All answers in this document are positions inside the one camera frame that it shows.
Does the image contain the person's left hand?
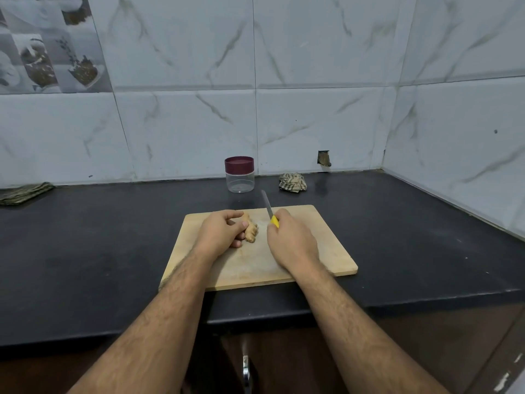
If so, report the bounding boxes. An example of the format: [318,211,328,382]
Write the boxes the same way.
[189,209,252,264]

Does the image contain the person's right hand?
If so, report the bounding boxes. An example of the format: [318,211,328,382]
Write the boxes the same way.
[266,207,321,277]

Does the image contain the beige ginger root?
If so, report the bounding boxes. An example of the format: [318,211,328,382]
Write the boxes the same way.
[240,221,259,245]

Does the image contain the wooden cutting board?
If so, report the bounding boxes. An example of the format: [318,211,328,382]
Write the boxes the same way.
[159,204,359,292]

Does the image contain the yellow handled knife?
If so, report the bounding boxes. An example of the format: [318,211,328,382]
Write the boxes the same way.
[261,189,281,230]

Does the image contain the clear jar maroon lid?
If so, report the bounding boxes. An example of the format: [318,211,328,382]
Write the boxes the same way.
[225,155,256,194]

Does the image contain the person's left forearm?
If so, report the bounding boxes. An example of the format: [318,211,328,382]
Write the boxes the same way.
[69,253,219,394]

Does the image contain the person's right forearm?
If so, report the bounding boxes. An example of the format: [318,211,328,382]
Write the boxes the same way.
[292,260,449,394]

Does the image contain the black countertop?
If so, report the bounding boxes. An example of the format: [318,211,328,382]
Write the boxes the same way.
[0,170,525,348]

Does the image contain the crumpled patterned cloth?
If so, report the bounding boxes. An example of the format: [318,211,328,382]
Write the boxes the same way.
[278,172,308,194]

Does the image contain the brown wooden cabinet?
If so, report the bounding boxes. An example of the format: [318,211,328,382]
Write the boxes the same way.
[0,289,525,394]

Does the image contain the folded green cloth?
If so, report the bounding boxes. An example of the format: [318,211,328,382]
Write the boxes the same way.
[0,182,56,207]

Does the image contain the decorative picture tiles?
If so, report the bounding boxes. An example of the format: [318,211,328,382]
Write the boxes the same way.
[0,0,113,95]

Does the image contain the metal cabinet handle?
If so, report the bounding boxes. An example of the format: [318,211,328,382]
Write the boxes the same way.
[241,354,253,394]

